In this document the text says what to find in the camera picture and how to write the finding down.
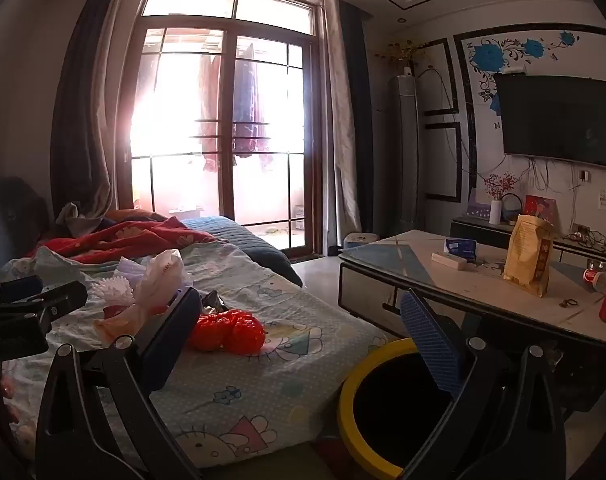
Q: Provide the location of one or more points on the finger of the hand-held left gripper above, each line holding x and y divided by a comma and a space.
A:
15, 289
58, 300

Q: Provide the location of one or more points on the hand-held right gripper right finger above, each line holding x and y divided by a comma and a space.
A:
428, 340

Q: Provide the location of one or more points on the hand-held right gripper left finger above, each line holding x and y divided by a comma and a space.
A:
175, 327

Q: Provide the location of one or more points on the black snack wrapper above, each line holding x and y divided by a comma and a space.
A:
214, 302

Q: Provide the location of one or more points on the white plastic bag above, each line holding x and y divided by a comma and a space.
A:
160, 280

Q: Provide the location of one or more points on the red plastic bag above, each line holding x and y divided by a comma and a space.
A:
228, 332

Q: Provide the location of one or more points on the white foam fruit net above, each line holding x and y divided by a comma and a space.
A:
110, 290

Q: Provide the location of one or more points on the yellow rim trash bin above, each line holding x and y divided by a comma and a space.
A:
348, 400

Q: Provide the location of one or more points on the dark upholstered backrest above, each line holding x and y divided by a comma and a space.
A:
18, 220

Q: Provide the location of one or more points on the white and teal coffee table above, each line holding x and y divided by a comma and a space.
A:
483, 282

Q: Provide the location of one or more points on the white flat box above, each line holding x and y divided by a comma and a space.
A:
448, 261

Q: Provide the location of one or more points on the grey cloth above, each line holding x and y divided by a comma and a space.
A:
78, 217

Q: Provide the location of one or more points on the blue tissue pack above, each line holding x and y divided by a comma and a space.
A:
460, 249

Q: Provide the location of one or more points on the red floral blanket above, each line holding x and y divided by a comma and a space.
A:
133, 237

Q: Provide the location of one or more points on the blue quilted sofa cover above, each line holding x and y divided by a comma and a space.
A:
253, 245

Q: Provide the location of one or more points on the blue and white box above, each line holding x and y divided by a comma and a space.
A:
360, 244

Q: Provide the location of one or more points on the black TV stand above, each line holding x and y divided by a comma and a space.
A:
478, 232

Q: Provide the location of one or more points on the yellow paper bag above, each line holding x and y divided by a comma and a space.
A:
525, 260

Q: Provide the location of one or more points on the purple box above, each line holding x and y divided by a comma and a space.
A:
475, 207

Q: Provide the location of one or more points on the white vase with red flowers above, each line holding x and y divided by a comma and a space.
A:
495, 210

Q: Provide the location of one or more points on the round framed ornament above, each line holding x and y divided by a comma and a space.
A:
513, 210

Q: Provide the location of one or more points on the red gift box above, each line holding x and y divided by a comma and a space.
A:
540, 207

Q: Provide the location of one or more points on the standing air conditioner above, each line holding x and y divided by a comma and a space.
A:
403, 160

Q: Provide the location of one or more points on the grey and blue curtain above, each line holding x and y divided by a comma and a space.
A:
353, 135
83, 110

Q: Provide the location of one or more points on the red hanging garment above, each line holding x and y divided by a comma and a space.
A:
209, 110

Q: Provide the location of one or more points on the brown framed glass door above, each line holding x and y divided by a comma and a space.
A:
229, 110

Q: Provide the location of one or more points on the purple hanging garment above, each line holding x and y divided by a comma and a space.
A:
248, 110

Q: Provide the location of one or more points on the yellow artificial flowers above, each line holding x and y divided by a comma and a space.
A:
403, 52

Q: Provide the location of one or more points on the wall-mounted television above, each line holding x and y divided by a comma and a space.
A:
558, 120

